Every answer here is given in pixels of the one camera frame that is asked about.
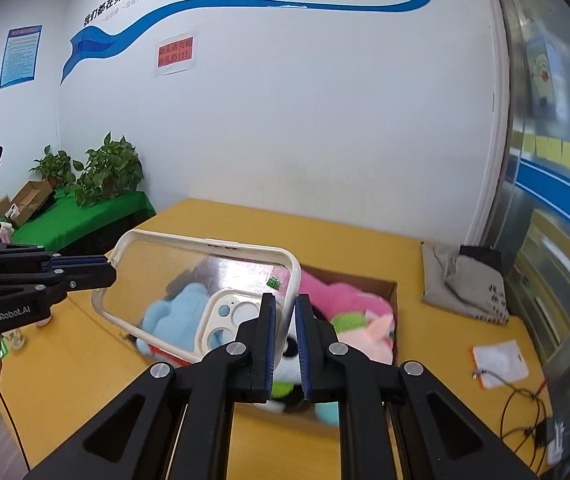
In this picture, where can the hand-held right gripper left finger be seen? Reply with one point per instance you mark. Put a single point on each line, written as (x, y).
(270, 345)

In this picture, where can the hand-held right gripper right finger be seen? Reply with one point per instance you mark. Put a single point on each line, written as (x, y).
(302, 350)

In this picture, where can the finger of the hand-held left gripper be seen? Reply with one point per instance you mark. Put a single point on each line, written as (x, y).
(25, 257)
(90, 277)

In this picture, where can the panda plush toy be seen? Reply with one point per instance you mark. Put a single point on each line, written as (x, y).
(287, 367)

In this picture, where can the pink plush bear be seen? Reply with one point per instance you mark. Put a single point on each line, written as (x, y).
(335, 295)

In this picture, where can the light blue plush toy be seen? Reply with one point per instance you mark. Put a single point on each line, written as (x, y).
(175, 315)

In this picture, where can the clear phone case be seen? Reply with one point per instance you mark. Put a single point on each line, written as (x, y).
(190, 270)

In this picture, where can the large cardboard box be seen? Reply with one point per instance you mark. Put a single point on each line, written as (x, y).
(385, 292)

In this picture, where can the white plush rabbit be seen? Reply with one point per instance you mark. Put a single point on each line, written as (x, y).
(0, 230)

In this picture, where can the small open cardboard box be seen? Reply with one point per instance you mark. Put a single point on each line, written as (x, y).
(27, 202)

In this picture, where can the green tablecloth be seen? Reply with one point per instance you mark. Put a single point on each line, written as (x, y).
(90, 220)

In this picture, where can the small pink toy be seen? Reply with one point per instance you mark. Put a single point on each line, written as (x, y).
(45, 319)

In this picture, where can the light pink green plush toy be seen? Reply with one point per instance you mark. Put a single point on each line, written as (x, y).
(365, 340)

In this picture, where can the small potted plant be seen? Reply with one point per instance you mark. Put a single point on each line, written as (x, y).
(54, 165)

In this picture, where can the small white toy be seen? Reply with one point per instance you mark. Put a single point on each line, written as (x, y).
(15, 341)

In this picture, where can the large potted plant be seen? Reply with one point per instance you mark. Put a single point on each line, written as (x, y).
(110, 170)

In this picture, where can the grey cloth bag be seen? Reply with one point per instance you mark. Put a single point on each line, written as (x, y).
(445, 275)

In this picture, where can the white packet orange edge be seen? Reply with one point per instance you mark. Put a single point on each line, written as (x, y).
(500, 362)

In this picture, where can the blue band on glass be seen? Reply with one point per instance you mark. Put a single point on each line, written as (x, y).
(555, 195)

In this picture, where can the cartoon poster on glass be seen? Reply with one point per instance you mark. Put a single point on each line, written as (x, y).
(545, 75)

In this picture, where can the blue wall poster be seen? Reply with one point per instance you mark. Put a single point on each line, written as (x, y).
(21, 55)

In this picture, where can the blue ribbon wall decal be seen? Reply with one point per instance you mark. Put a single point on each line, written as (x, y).
(115, 42)

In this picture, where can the black wall lettering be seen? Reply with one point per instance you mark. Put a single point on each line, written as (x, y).
(115, 10)

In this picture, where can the red wall sign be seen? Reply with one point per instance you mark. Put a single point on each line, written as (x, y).
(176, 56)

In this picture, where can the metal partition frame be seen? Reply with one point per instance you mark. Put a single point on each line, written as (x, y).
(505, 110)

